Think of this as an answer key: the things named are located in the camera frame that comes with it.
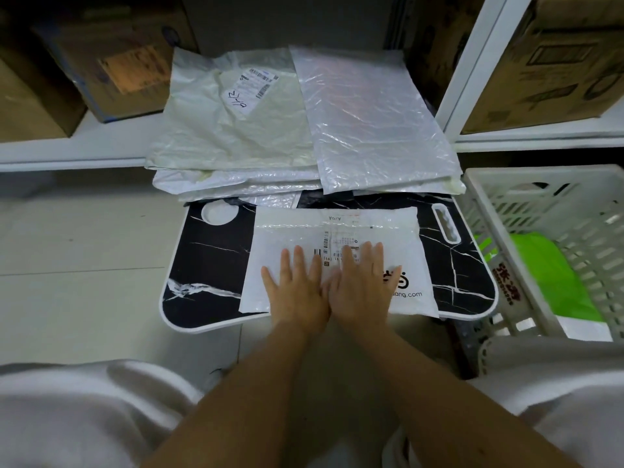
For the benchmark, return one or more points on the person's left forearm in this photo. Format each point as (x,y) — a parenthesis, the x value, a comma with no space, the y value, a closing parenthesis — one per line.
(234,409)

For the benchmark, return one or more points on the translucent white bubble mailer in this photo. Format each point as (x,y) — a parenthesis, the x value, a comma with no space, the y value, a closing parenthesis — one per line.
(370,121)

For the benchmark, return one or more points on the plain brown cardboard box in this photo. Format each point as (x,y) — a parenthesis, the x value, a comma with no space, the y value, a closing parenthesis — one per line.
(24,102)

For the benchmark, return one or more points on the white plastic basket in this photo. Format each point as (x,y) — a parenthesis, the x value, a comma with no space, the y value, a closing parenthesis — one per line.
(575,204)

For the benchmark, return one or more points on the black marble lap table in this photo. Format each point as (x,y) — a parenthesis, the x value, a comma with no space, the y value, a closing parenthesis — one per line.
(205,258)

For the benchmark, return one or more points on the white mailer with logo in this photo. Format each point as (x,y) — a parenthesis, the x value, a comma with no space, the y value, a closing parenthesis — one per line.
(278,229)

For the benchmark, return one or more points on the cardboard box with black print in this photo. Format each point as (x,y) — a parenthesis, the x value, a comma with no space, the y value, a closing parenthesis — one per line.
(551,77)

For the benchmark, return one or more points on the person's white shorts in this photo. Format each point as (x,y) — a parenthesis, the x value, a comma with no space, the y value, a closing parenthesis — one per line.
(73,414)

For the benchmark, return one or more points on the person's right forearm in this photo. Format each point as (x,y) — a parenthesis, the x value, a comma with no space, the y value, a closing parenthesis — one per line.
(448,409)

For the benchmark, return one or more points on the white metal shelf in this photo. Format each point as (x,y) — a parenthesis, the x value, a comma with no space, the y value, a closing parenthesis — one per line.
(73,141)

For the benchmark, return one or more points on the person's left hand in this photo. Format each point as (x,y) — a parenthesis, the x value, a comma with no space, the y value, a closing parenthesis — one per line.
(300,297)

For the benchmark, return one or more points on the person's right hand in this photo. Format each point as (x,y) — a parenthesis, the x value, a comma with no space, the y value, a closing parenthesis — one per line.
(363,292)

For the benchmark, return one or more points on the pile of white mailers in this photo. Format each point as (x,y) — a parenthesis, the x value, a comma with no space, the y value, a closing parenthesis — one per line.
(219,136)

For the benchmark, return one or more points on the cardboard box with orange label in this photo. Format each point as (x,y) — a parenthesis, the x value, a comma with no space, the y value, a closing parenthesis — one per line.
(112,63)

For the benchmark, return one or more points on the green poly mailer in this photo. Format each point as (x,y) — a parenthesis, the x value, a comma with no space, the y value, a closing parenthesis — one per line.
(551,272)

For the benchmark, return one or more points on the white labelled poly mailer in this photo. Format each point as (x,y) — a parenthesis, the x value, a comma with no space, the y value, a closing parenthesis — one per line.
(585,331)

